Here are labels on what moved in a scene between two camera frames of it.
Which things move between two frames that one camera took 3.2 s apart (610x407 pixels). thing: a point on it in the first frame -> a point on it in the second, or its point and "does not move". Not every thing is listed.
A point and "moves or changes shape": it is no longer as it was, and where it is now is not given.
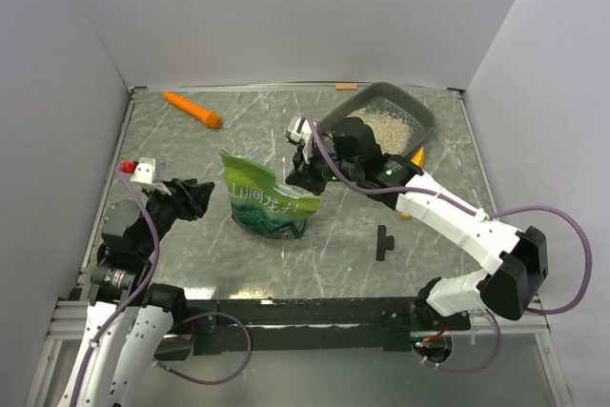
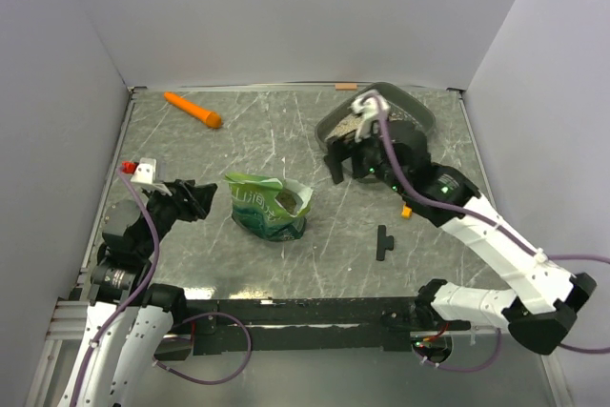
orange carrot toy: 208,117 does not move
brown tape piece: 346,86 does not move
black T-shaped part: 384,242 does not move
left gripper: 190,196 does not move
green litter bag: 260,209 moves or changes shape
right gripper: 304,175 -> 339,150
